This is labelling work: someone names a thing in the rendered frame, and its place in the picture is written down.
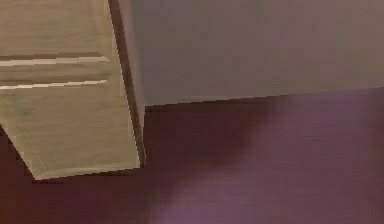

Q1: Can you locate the light wooden room door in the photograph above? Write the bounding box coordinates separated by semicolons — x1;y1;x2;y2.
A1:
0;0;147;181

